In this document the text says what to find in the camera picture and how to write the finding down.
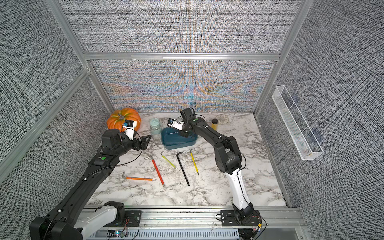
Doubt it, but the large black hex key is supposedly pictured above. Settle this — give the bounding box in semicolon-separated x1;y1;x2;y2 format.
177;152;190;187

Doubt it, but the left camera black cable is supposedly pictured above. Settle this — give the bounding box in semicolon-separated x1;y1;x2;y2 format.
89;128;145;178

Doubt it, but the right camera black cable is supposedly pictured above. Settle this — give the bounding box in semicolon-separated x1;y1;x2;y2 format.
175;110;208;124

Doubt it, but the lime green hex key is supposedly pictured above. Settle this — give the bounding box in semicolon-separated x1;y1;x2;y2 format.
160;150;177;169

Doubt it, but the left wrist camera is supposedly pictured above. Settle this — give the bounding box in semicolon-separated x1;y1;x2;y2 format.
122;120;137;140

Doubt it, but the teal plastic storage box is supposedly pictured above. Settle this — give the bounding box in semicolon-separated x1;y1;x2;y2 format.
161;127;198;150

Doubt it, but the red handled hex key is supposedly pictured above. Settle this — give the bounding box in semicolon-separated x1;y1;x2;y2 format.
145;156;166;188

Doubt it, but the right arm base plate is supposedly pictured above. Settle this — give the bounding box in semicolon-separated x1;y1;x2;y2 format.
218;210;263;227

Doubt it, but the orange decorative pumpkin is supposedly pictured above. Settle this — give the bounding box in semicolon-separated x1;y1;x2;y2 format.
107;108;142;132

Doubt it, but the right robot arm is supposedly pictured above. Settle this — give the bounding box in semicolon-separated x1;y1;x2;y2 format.
168;108;255;224

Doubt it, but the mint green lidded jar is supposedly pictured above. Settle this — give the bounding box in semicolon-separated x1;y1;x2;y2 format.
150;118;162;140

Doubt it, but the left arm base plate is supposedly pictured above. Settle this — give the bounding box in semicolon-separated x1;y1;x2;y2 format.
105;210;142;227

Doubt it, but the yellow handled hex key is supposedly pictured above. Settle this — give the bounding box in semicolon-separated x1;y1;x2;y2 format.
190;150;200;175

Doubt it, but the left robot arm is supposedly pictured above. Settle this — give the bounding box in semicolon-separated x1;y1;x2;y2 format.
30;129;152;240

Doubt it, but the aluminium front rail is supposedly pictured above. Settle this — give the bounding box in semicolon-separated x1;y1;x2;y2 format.
125;206;308;229

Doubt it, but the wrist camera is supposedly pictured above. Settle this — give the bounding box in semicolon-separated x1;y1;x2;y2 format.
122;120;137;140
167;119;184;131

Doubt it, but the clear acrylic wall shelf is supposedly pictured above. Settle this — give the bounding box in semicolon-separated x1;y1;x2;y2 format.
272;85;324;161

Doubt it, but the white slotted cable duct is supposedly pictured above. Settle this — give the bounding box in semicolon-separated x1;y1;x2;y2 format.
88;229;240;240

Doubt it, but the camera black cable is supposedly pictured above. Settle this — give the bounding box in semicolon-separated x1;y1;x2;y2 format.
89;128;145;178
175;110;208;124

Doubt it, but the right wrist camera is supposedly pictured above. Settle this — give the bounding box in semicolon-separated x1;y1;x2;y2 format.
167;119;184;131

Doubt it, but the yellow bottle black cap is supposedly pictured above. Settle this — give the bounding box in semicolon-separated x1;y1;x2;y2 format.
211;118;219;131

